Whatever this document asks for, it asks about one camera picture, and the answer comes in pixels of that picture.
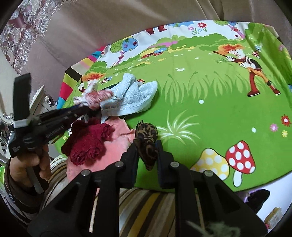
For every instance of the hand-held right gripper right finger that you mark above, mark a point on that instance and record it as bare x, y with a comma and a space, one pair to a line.
165, 173

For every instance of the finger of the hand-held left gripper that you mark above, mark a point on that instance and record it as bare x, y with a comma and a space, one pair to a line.
77, 110
84, 118

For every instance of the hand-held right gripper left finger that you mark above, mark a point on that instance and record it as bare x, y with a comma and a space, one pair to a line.
130, 168

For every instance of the dark red fluffy cloth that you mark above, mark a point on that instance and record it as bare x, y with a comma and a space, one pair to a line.
89, 141

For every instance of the red white patterned cloth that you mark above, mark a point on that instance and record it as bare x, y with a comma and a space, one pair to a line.
98, 96

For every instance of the pink fluffy hat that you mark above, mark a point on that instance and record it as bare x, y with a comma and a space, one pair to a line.
114, 148

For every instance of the leopard print pouch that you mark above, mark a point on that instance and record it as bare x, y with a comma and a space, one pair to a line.
146, 141

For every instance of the light blue towel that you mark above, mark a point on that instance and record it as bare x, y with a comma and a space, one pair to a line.
136, 98

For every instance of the black cloth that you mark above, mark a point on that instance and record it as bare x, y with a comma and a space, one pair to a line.
257, 199

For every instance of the yellow sponge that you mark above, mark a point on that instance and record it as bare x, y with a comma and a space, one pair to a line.
273, 216

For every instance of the person's left forearm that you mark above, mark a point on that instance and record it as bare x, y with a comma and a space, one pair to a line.
16, 200

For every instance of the person's left hand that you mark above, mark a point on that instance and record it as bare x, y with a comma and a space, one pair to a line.
20, 166

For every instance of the colourful striped blanket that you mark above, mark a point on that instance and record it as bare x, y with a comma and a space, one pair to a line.
70, 82

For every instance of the white ornate cabinet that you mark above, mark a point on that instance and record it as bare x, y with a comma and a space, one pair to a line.
40, 96

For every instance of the green cartoon printed blanket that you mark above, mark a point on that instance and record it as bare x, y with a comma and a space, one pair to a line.
205, 114

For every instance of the lace curtain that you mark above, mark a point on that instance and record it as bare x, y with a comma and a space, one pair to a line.
25, 34

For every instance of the beige curtain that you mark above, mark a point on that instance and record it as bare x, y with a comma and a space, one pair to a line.
114, 18

